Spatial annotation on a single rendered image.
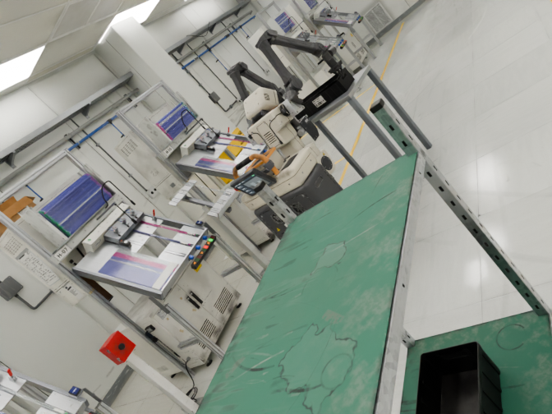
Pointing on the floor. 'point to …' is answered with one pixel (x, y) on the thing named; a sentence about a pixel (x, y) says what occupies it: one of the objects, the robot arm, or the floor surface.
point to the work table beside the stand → (367, 118)
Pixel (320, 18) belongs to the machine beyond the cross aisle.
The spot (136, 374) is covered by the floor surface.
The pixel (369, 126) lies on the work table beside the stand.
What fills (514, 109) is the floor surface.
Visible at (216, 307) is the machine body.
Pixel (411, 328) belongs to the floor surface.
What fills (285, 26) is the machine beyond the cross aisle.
